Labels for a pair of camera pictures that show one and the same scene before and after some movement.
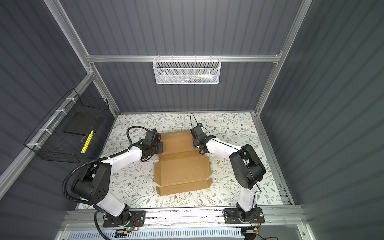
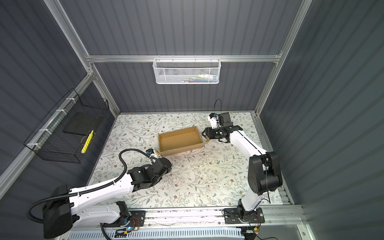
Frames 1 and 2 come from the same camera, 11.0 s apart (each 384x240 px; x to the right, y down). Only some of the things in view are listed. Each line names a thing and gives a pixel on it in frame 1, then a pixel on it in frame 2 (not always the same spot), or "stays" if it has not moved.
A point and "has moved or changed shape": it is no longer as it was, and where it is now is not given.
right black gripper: [195, 143] to [209, 133]
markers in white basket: [200, 78] stays
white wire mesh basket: [186, 71] stays
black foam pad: [84, 123] stays
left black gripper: [160, 145] to [169, 170]
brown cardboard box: [182, 168] has moved or changed shape
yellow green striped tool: [87, 142] stays
